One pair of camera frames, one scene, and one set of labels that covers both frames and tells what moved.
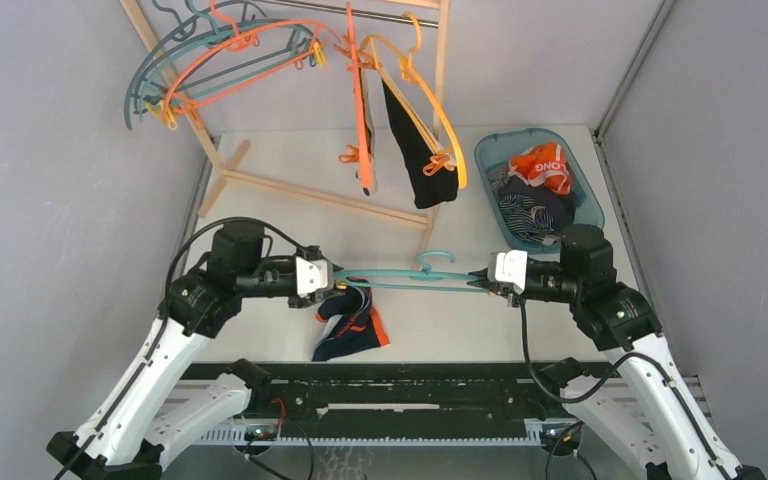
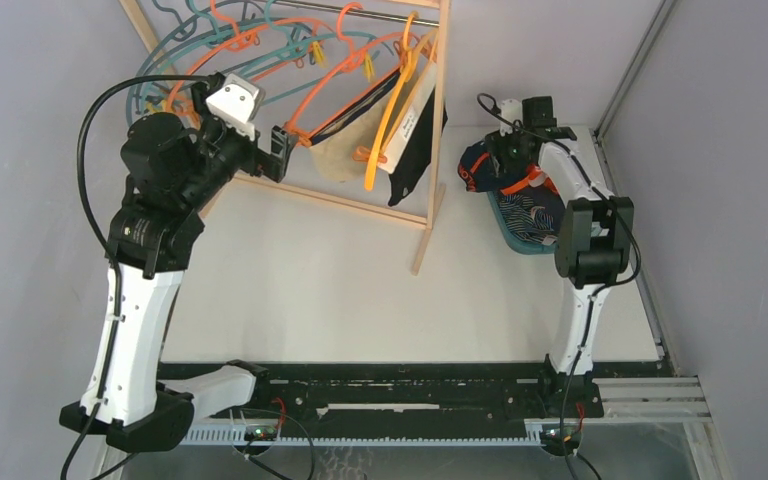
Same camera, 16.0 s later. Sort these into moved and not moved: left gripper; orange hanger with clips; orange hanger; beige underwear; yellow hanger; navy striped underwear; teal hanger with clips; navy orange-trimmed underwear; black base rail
Moved: teal hanger with clips; orange hanger with clips; left gripper; orange hanger; yellow hanger; beige underwear; navy orange-trimmed underwear
Not moved: black base rail; navy striped underwear
